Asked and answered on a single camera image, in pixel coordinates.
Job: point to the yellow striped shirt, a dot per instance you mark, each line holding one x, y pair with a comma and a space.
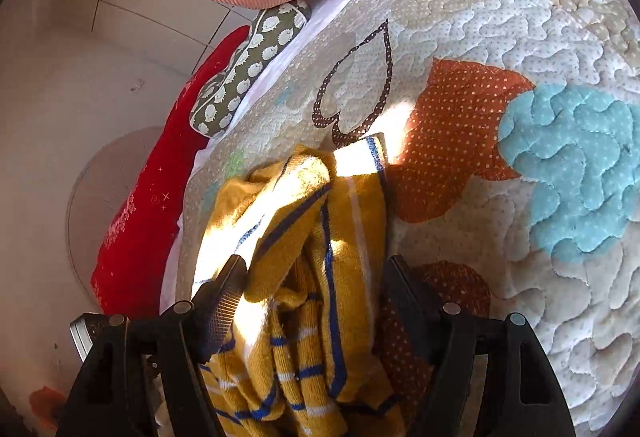
320, 267

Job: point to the round white floor mat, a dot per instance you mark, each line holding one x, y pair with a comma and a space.
100, 187

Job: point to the green patterned pillow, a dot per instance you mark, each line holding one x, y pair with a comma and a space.
245, 67

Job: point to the patchwork heart quilt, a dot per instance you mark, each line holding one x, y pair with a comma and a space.
500, 167

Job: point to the white bed sheet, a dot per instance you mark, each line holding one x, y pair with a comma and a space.
327, 4

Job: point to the red long pillow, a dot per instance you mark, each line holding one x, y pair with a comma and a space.
150, 197

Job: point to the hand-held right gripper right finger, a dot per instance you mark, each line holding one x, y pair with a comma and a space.
407, 307

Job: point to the small wall fixture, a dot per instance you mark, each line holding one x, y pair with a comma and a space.
137, 86

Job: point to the orange cloth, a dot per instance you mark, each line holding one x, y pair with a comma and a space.
47, 407

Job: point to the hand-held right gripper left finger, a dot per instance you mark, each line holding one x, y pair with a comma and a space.
220, 314

